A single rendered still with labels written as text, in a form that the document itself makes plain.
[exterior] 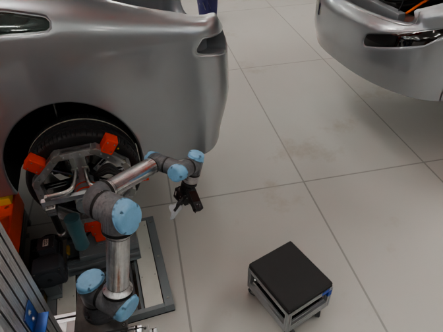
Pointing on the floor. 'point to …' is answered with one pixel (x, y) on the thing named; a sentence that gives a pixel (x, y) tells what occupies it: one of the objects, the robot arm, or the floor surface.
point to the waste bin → (207, 6)
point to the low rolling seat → (289, 286)
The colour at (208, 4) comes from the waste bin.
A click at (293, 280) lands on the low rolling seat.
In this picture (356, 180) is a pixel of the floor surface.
